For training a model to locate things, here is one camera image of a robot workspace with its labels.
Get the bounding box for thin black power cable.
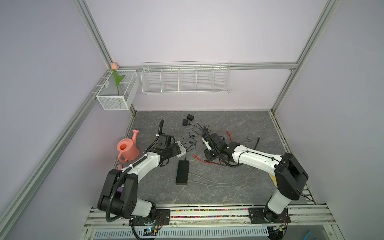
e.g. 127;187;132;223
179;136;199;161
187;121;213;142

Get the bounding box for black network switch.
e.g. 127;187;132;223
176;160;190;185

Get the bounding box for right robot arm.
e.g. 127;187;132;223
202;133;309;222

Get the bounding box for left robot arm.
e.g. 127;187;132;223
98;120;186;223

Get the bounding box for pink watering can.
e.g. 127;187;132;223
117;130;140;163

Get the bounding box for yellow work glove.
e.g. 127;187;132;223
270;174;277;185

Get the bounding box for purple garden trowel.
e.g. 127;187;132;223
116;164;125;196

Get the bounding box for artificial tulip flower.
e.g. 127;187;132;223
111;63;125;96

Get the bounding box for red ethernet cable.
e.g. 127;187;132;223
191;129;234;165

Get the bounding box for long white wire basket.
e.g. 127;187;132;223
141;61;232;95

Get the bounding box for small white wire basket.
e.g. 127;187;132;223
96;70;140;111

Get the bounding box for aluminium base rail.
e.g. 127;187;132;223
80;202;344;240

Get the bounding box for aluminium frame rail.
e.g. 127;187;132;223
1;1;326;212

